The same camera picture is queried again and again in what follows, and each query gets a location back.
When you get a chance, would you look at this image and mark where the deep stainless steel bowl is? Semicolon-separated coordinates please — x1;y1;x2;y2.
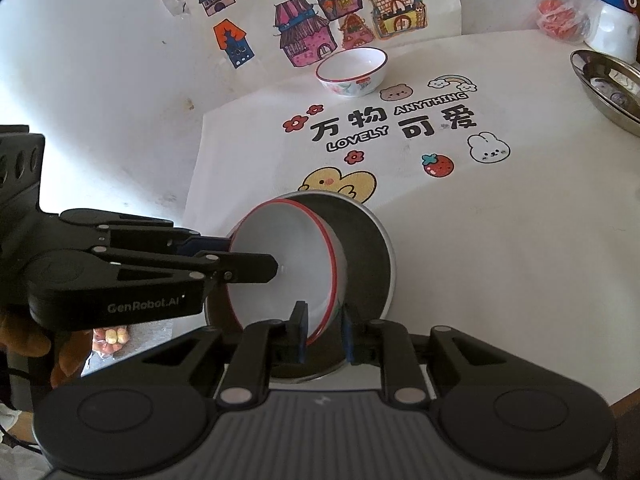
205;192;396;382

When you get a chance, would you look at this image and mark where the red-rimmed white ceramic bowl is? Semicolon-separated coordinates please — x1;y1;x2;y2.
228;198;347;344

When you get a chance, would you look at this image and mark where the floral white ceramic bowl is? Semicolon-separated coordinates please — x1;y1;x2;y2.
314;47;388;99

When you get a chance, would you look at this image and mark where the steel plate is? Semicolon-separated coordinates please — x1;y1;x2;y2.
570;49;640;136

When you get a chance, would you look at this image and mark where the person's left hand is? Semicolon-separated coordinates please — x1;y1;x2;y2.
0;309;94;388

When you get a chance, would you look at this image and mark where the bag of fruit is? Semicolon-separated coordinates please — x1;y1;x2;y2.
92;326;129;356

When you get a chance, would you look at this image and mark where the white printed tablecloth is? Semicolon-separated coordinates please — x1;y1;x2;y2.
184;30;639;402

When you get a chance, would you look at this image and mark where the houses drawing paper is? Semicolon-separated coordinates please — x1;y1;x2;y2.
184;0;462;96

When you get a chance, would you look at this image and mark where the red ball in bag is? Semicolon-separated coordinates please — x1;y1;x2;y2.
536;0;580;40

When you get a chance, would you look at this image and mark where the white blue water bottle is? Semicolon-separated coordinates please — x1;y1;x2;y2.
585;0;639;64

